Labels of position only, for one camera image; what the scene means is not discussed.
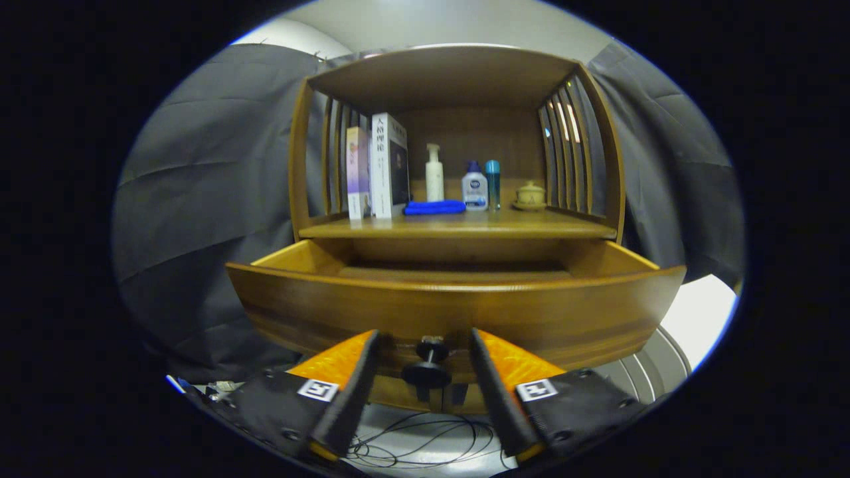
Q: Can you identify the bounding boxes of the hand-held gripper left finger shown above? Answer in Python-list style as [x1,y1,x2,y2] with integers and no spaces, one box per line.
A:
[183,329,383,463]

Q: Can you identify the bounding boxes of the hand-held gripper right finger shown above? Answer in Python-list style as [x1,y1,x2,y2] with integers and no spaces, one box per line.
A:
[469,327,648,463]

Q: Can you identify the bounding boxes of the black drawer knob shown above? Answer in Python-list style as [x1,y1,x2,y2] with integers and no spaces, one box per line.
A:
[401,336,454,390]

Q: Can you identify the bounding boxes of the wooden cabinet door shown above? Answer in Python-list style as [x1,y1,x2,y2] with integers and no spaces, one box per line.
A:
[442,385,489,416]
[367,392,442,414]

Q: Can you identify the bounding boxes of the wooden countertop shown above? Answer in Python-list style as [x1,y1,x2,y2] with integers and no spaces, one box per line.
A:
[299,209,618,241]

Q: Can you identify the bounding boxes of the brown wooden cabinet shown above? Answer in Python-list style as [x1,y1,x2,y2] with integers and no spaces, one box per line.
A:
[288,45,626,416]

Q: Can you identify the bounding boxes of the blue folded cloth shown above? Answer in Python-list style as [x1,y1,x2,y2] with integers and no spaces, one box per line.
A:
[403,200,467,216]

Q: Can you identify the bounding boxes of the white bottle with blue pump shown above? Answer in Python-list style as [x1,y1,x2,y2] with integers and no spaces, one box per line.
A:
[462,160,489,212]

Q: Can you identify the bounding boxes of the blue glass bottle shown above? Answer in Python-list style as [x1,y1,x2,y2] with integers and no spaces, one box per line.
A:
[485,159,501,212]

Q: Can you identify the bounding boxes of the white flat surface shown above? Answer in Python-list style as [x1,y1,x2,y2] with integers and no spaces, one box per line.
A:
[661,274,739,372]

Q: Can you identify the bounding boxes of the purple book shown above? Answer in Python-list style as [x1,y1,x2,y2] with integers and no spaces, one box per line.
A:
[345,126,371,221]

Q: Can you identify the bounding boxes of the white book with portrait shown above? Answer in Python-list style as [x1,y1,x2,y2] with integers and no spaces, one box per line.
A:
[370,112,410,220]

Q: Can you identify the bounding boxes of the black cables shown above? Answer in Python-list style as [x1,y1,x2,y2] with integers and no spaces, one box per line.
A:
[345,412,505,471]

